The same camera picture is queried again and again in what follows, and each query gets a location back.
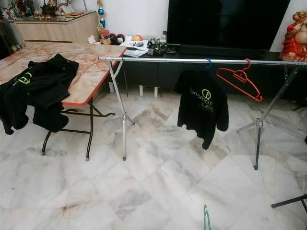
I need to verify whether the black soundbar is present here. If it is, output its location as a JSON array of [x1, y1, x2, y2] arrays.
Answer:
[[180, 44, 269, 59]]

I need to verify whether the gold blue trophy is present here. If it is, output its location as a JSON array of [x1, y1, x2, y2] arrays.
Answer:
[[96, 0, 106, 28]]

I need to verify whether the black plush toy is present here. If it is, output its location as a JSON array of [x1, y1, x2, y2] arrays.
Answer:
[[109, 34, 124, 45]]

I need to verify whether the black small electronics pile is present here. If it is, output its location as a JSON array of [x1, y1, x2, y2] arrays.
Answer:
[[148, 37, 180, 57]]

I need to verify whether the black printed t-shirt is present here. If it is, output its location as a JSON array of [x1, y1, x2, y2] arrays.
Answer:
[[174, 69, 229, 150], [0, 53, 80, 136]]

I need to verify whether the red lid jar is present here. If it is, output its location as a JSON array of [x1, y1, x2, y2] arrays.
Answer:
[[100, 30, 111, 45]]

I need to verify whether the light wooden sideboard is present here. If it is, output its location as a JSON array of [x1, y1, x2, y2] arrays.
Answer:
[[14, 12, 99, 45]]

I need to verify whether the black metal stand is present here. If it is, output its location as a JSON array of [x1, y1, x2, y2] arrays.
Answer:
[[271, 193, 307, 214]]

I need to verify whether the silver metal clothes rack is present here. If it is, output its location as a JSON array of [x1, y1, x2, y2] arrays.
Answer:
[[98, 56, 307, 171]]

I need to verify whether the black low tv console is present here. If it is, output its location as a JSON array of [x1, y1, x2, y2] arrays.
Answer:
[[110, 42, 307, 101]]

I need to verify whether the red plastic hanger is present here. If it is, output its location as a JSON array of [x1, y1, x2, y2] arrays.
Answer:
[[216, 58, 263, 102]]

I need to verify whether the white paper stack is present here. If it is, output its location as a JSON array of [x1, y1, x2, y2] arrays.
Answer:
[[120, 41, 149, 58]]

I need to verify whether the white figurine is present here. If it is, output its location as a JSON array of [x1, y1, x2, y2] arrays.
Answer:
[[55, 0, 76, 16]]

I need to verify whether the red laughing buddha statue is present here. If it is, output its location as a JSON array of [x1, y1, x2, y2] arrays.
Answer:
[[279, 11, 307, 62]]

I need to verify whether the green plastic hanger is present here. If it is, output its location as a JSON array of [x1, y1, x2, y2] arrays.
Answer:
[[203, 205, 213, 230]]

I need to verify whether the marble pattern folding table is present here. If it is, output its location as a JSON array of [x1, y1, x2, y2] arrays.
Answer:
[[0, 43, 127, 161]]

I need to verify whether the black flat television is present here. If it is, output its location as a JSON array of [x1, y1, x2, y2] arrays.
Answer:
[[167, 0, 291, 51]]

